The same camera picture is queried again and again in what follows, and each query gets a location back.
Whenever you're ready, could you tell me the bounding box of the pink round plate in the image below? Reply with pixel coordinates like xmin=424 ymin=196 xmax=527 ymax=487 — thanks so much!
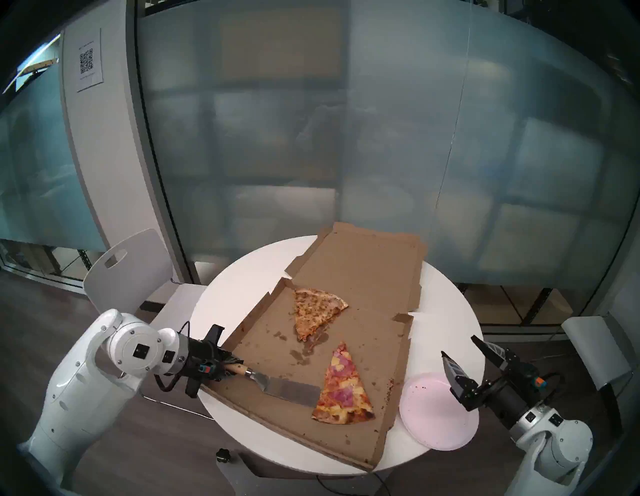
xmin=398 ymin=371 xmax=481 ymax=452

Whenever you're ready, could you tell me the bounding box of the white chair with handle hole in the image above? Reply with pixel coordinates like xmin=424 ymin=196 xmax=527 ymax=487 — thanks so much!
xmin=82 ymin=228 xmax=208 ymax=421

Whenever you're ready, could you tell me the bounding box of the open cardboard pizza box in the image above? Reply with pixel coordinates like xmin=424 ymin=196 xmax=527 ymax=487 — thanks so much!
xmin=199 ymin=221 xmax=428 ymax=472

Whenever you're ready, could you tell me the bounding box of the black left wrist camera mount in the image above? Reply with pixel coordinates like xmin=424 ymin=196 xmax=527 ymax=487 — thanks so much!
xmin=185 ymin=324 xmax=225 ymax=399

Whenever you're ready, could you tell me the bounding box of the grey base plate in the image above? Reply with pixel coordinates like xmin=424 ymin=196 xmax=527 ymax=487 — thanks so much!
xmin=220 ymin=450 xmax=391 ymax=496

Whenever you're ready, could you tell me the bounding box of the ham pineapple pizza slice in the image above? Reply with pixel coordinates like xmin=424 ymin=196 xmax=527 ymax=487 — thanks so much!
xmin=311 ymin=342 xmax=376 ymax=426

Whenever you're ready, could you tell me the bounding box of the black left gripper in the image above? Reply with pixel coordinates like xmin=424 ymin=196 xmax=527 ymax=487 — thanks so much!
xmin=184 ymin=336 xmax=246 ymax=384

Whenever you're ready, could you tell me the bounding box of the paper sign with QR code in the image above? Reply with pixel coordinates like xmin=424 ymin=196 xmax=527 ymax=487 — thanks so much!
xmin=76 ymin=27 xmax=104 ymax=93

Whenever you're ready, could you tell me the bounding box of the white plain chair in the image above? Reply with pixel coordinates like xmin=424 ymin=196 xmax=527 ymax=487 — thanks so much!
xmin=560 ymin=314 xmax=633 ymax=431

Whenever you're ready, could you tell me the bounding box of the wooden handled metal spatula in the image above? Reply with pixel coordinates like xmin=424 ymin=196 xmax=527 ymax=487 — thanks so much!
xmin=224 ymin=363 xmax=322 ymax=408

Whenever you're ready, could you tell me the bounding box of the black floor cable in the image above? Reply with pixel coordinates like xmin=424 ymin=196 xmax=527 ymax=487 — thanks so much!
xmin=316 ymin=472 xmax=391 ymax=496

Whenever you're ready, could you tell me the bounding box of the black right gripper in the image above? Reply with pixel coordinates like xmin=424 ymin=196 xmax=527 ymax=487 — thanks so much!
xmin=441 ymin=335 xmax=549 ymax=431

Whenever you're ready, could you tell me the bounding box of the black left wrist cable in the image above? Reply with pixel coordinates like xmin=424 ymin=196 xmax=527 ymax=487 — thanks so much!
xmin=154 ymin=320 xmax=193 ymax=392

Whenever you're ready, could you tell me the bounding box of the cheese pizza slice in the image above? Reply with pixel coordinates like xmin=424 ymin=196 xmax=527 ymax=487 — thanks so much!
xmin=292 ymin=287 xmax=350 ymax=343

